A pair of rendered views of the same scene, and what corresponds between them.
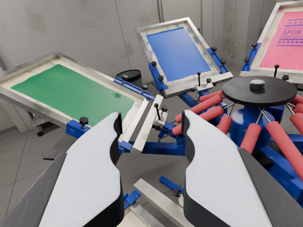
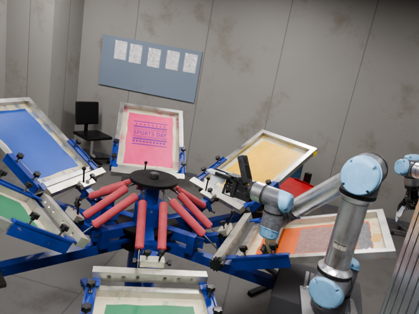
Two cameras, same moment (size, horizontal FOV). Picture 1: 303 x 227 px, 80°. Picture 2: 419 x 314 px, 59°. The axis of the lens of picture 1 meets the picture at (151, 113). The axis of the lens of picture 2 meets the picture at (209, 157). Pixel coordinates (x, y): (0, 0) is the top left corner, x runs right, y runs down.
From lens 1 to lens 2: 147 cm
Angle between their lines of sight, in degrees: 59
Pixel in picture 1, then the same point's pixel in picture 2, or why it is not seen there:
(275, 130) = (176, 204)
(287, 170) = (182, 233)
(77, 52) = not seen: outside the picture
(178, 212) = (143, 270)
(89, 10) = not seen: outside the picture
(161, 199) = (125, 270)
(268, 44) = (124, 141)
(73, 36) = not seen: outside the picture
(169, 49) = (20, 137)
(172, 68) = (35, 162)
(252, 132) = (164, 207)
